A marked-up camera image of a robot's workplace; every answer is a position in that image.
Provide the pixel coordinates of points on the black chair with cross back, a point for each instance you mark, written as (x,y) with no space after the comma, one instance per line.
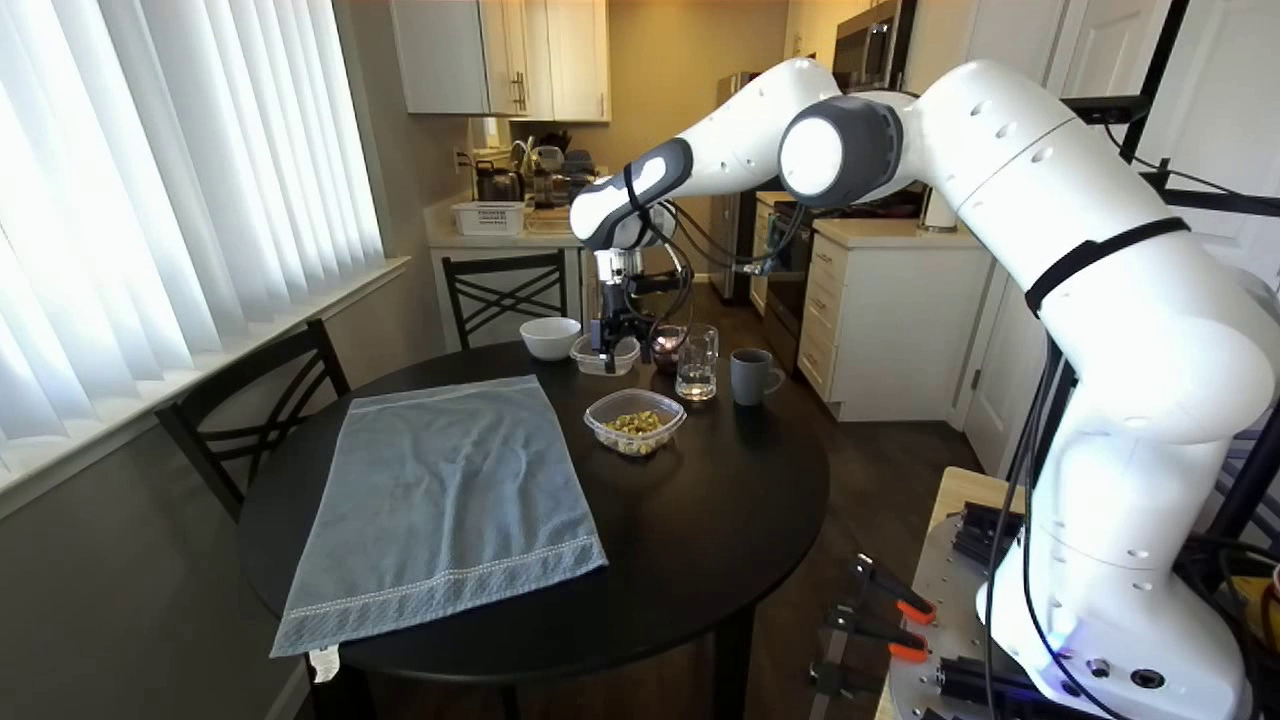
(507,298)
(252,406)

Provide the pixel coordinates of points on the light wooden robot base board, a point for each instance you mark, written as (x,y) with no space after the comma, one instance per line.
(943,603)

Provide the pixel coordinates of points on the light blue towel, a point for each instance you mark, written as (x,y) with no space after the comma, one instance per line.
(442,506)

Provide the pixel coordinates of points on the white kitchen counter unit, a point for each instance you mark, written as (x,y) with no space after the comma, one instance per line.
(581,272)

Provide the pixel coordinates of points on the empty clear plastic container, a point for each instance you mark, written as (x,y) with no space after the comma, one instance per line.
(586,359)

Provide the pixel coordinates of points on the white base cabinet with drawers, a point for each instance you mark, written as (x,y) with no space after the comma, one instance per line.
(884,327)

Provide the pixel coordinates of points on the black microwave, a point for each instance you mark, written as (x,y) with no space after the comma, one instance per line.
(870,45)

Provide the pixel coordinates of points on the clear plastic candy container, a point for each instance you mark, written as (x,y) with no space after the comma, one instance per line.
(638,439)

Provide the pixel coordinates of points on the small white bowl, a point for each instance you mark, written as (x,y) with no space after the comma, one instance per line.
(544,337)

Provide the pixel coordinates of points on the white panel door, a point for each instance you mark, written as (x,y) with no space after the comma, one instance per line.
(1001,384)

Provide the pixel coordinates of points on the black kitchen stove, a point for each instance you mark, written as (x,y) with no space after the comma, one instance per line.
(784,272)

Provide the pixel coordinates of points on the grey ceramic mug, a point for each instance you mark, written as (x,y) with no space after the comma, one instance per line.
(752,378)

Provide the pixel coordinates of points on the clear plastic bin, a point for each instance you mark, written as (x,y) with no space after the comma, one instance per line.
(488,221)

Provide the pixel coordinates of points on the white window sill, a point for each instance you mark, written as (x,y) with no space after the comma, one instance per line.
(200,364)

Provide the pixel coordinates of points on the dark countertop appliances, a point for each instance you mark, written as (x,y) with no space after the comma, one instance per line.
(544,169)

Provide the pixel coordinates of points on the patterned metal cup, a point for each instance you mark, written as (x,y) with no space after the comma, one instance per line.
(668,351)

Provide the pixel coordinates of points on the yellow wrapped candy pile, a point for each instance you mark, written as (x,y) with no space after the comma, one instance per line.
(638,423)

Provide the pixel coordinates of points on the black camera stand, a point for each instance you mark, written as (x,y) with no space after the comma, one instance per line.
(1149,83)

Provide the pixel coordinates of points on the cream upper wall cabinet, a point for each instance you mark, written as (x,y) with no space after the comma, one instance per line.
(507,54)

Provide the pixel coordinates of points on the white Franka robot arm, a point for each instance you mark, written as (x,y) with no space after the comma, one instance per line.
(1105,293)

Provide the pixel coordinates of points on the black refrigerator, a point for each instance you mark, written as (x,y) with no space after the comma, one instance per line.
(724,254)

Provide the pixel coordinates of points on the black power box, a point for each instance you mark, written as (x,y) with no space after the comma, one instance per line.
(984,535)

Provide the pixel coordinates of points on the dark wooden table leg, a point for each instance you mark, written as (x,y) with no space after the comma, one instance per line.
(733,666)

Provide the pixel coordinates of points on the white upper cabinet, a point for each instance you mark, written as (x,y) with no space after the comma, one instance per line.
(993,27)

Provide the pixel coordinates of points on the clear glass mug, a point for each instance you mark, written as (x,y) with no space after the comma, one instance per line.
(699,383)

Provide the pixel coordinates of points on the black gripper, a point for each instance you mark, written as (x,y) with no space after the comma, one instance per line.
(627,307)

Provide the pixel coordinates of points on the white vertical window blinds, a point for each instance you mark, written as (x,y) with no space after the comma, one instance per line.
(172,174)

